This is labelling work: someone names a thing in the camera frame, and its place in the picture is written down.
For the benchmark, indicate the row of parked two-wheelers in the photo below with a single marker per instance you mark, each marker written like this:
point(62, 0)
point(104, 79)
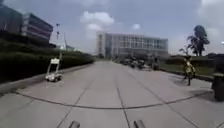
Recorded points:
point(140, 63)

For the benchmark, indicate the pale multi-storey building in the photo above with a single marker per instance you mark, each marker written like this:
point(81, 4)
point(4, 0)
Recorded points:
point(133, 45)

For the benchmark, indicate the grey concrete slab pavement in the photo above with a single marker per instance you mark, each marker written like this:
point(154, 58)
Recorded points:
point(110, 96)

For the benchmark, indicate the small white wheeled robot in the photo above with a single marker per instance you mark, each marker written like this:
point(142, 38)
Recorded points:
point(53, 74)

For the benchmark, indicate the lamp pole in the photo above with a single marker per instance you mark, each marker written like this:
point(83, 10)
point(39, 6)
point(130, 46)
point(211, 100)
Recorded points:
point(57, 33)

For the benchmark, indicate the robot's own part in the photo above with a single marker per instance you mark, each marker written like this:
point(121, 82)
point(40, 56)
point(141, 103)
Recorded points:
point(139, 124)
point(74, 124)

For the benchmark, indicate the person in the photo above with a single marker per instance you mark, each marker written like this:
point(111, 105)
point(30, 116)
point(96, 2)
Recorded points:
point(189, 70)

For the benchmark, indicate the grass strip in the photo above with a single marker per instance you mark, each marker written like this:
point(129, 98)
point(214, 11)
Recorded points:
point(191, 68)

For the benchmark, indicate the dark green hedge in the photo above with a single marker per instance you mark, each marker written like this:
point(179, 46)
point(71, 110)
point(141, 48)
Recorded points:
point(30, 61)

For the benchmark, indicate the tall dark tree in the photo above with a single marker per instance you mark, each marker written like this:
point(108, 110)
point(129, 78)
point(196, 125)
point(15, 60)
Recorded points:
point(198, 41)

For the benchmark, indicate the dark glass building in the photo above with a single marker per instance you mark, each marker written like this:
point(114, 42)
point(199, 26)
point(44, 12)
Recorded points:
point(26, 28)

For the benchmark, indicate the dark bin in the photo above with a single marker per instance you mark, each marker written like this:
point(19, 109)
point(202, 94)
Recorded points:
point(218, 86)

